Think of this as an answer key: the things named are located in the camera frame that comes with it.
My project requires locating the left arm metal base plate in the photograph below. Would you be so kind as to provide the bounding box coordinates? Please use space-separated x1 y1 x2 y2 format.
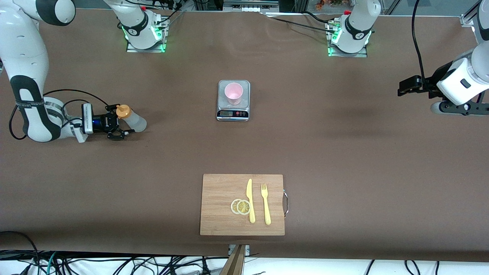
327 21 368 58

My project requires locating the black cable on table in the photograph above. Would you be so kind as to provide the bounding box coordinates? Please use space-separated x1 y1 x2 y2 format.
265 15 334 34
303 11 340 27

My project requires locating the green floor cable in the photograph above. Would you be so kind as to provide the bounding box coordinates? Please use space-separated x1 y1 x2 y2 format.
44 251 58 275

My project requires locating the black floor cable loop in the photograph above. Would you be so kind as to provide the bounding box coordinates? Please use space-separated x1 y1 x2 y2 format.
0 231 40 275

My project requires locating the small metal bracket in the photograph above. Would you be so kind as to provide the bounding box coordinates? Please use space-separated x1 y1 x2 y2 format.
228 244 251 256

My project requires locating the aluminium frame with power strip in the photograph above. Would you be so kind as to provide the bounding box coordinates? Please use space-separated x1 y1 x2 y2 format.
223 0 280 13

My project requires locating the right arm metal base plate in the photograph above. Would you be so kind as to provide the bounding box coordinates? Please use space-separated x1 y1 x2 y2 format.
126 15 167 53

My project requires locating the wooden cutting board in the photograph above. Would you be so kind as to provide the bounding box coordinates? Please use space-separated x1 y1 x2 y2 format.
199 174 289 236

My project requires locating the pink plastic cup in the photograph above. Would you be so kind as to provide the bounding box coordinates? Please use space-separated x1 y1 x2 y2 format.
224 82 244 105

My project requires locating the yellow plastic knife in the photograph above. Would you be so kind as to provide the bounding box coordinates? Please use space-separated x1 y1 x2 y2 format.
246 178 256 224

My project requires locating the yellow plastic fork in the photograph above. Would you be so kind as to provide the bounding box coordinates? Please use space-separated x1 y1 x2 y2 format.
261 183 272 225

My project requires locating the wooden post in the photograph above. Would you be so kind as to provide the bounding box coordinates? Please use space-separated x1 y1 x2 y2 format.
220 244 247 275

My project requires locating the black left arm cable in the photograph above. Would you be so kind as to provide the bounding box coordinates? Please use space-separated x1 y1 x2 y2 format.
411 0 427 83

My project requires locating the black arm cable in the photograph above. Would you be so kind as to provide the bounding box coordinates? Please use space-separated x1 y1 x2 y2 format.
8 89 111 140
411 0 427 83

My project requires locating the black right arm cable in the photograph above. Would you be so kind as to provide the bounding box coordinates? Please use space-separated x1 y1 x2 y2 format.
8 89 111 140

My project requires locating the silver digital kitchen scale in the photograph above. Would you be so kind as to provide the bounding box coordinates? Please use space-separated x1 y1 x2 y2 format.
216 79 251 122

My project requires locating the sauce bottle with orange cap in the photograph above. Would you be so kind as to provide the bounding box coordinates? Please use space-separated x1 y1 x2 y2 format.
116 104 147 133

